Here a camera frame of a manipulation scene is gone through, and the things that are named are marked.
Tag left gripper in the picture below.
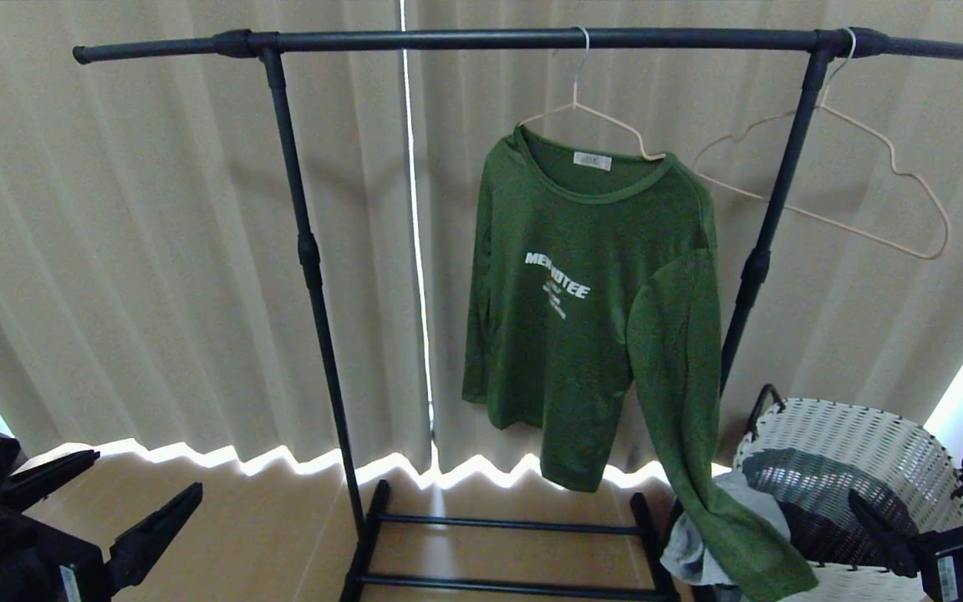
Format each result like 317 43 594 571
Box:
0 450 204 602

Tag black clothes rack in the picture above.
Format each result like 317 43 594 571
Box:
72 27 963 602

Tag white laundry basket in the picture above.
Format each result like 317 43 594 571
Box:
732 385 963 602

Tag green printed t-shirt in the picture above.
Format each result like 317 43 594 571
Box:
461 125 818 602

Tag pale grey shorts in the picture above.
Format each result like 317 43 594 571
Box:
661 470 793 589

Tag pink clothes hanger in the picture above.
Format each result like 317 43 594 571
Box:
692 29 951 262
517 25 668 163

